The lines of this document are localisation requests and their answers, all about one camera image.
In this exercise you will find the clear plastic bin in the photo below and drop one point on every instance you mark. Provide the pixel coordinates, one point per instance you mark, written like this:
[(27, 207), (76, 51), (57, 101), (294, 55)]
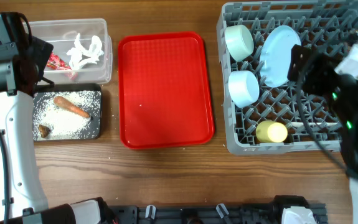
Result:
[(62, 33)]

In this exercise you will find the small light blue bowl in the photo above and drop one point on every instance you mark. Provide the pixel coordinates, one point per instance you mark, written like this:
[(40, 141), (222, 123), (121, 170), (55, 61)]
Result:
[(243, 88)]

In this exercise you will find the orange carrot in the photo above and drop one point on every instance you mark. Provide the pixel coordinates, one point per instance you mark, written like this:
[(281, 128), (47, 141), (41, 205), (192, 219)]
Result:
[(65, 104)]

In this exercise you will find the cooked white rice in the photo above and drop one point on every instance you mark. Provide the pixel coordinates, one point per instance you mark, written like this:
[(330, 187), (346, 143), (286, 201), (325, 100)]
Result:
[(63, 121)]

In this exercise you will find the dark brown food scrap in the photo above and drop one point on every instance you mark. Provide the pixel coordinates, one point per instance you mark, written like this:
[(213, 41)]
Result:
[(44, 131)]

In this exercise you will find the black plastic tray bin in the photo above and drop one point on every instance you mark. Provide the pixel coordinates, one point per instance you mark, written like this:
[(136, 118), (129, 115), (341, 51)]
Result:
[(96, 124)]

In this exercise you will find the white tissue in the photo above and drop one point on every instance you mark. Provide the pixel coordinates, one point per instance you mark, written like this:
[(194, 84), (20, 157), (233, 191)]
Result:
[(80, 56)]

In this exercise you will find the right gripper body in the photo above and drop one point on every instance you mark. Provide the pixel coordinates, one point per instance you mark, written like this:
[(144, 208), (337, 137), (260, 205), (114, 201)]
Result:
[(324, 81)]

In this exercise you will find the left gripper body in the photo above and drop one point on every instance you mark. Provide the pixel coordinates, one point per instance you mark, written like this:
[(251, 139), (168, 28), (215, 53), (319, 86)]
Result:
[(38, 50)]

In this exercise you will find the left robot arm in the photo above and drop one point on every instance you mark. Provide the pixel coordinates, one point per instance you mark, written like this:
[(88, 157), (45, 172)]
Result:
[(22, 198)]

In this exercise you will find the large light blue plate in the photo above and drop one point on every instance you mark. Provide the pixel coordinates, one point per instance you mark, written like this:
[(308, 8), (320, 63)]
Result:
[(276, 55)]

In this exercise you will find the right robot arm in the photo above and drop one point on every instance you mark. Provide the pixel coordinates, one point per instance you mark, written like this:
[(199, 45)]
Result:
[(343, 103)]

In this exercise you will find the red serving tray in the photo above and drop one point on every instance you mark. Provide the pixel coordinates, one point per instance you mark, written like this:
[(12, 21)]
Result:
[(164, 94)]

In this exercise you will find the grey dishwasher rack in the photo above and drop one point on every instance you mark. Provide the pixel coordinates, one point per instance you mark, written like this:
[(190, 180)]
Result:
[(316, 22)]

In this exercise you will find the yellow plastic cup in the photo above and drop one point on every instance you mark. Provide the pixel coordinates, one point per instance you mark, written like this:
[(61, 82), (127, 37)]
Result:
[(271, 131)]

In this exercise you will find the light green bowl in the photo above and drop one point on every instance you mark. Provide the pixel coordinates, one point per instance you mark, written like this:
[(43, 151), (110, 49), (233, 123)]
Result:
[(239, 42)]

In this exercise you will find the white plastic spoon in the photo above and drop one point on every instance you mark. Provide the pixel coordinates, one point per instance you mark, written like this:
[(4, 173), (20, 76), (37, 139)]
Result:
[(319, 125)]

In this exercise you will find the red snack wrapper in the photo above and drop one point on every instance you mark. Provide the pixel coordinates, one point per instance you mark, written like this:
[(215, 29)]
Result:
[(56, 63)]

